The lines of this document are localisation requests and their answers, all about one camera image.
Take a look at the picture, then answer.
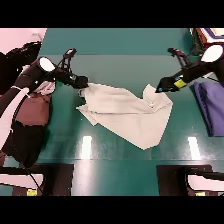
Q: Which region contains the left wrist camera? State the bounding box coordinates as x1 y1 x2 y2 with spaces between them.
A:
59 48 78 73

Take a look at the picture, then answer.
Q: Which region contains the white shirt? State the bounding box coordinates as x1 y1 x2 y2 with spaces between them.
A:
75 82 174 151

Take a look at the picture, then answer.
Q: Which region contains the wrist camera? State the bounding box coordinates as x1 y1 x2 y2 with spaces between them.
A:
59 48 78 73
167 47 191 70

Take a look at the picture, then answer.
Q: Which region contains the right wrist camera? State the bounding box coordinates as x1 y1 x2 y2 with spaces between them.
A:
167 47 191 70

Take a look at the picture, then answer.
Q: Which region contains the purple garment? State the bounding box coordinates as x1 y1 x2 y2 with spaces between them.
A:
193 80 224 138

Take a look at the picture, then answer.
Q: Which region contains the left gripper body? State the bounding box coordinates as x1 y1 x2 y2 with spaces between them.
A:
54 68 90 90

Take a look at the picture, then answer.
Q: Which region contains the heap of clothes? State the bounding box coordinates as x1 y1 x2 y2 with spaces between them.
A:
189 28 224 51

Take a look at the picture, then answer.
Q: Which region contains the brown garment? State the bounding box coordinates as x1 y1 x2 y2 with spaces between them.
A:
14 92 53 128

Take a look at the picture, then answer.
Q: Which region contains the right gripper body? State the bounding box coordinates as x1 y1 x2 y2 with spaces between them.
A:
155 71 190 94

